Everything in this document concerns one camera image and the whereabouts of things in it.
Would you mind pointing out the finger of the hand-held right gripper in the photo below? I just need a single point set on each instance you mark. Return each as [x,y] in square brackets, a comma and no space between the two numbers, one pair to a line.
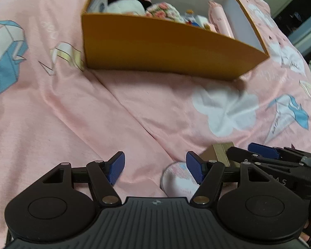
[241,154]
[264,150]

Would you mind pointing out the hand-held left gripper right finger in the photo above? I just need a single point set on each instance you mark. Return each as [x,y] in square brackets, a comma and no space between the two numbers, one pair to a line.
[194,167]

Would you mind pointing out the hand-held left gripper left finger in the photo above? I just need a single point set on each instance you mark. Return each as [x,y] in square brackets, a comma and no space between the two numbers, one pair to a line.
[116,168]

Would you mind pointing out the round pink compact mirror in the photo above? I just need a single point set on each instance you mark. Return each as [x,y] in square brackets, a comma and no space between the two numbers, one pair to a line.
[176,181]

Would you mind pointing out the gold box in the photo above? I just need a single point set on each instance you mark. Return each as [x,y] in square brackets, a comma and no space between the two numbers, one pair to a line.
[217,153]

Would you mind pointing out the orange cardboard box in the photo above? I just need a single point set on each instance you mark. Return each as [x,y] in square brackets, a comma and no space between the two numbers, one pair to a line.
[158,51]

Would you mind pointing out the pink bottle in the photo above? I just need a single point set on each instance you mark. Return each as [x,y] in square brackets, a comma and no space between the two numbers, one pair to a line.
[219,18]

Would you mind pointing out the brown plush dog toy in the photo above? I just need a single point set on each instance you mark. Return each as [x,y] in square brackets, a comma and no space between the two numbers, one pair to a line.
[190,18]

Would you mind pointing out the white lotion tube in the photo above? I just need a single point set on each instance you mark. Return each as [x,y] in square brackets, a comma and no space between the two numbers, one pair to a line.
[99,4]

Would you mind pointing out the pink printed blanket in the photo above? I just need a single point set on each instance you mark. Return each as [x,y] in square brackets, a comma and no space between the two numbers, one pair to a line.
[67,109]

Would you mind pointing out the dark shelf unit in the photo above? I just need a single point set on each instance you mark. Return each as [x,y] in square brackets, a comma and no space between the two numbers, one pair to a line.
[292,5]

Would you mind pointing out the white plush toy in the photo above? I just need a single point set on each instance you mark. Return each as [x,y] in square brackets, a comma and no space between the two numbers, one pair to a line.
[124,6]

